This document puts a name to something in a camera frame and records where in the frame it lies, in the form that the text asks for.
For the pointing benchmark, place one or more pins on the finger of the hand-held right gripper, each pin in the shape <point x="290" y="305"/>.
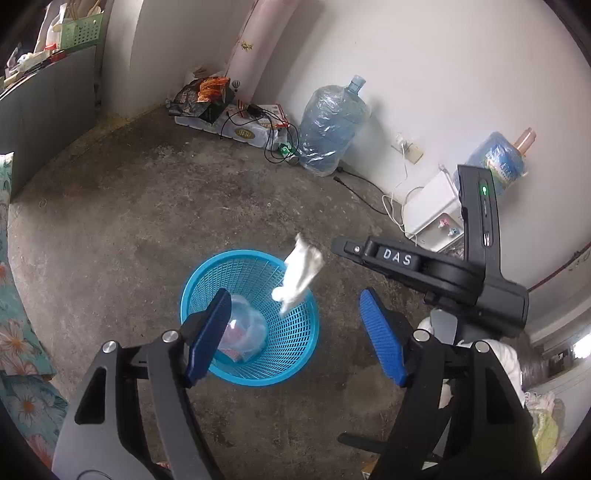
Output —
<point x="369" y="251"/>

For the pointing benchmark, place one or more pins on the white tissue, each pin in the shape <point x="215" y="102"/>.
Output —
<point x="300" y="272"/>

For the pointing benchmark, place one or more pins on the black orange snack bag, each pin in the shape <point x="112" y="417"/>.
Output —
<point x="194" y="99"/>

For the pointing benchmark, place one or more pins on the white wall socket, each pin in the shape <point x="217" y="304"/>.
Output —
<point x="413" y="152"/>

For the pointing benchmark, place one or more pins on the pile of clothes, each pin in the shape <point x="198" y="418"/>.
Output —
<point x="549" y="424"/>

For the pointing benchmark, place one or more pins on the clear plastic bag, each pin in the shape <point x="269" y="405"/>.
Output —
<point x="249" y="323"/>

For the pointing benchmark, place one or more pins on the black power adapter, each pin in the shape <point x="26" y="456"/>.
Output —
<point x="254" y="110"/>

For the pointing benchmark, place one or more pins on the blue plastic mesh basket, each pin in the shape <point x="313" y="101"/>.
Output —
<point x="295" y="344"/>

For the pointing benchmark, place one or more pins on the grey cabinet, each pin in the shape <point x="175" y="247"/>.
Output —
<point x="46" y="110"/>

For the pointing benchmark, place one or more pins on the green plastic storage basket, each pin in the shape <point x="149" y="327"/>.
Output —
<point x="83" y="30"/>

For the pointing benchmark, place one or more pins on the blue water jug pink cap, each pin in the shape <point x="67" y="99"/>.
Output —
<point x="503" y="157"/>

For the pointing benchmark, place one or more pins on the person's right hand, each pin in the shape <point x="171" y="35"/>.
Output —
<point x="505" y="364"/>

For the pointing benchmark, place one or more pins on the white water dispenser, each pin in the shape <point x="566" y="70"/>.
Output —
<point x="434" y="203"/>

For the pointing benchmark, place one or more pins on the large clear water jug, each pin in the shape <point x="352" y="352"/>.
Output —
<point x="330" y="129"/>

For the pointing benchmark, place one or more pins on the small green packet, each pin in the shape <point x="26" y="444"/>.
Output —
<point x="285" y="149"/>

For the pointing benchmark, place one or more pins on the floral teal blanket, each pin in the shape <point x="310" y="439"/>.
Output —
<point x="18" y="323"/>

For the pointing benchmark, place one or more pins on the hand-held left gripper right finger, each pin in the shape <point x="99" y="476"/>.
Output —
<point x="383" y="341"/>

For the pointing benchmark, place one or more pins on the bundle of wooden chopsticks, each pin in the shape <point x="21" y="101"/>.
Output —
<point x="85" y="9"/>

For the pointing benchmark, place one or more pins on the white printed roll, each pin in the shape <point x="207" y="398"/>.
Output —
<point x="254" y="46"/>

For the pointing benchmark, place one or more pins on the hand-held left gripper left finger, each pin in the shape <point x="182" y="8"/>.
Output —
<point x="210" y="337"/>

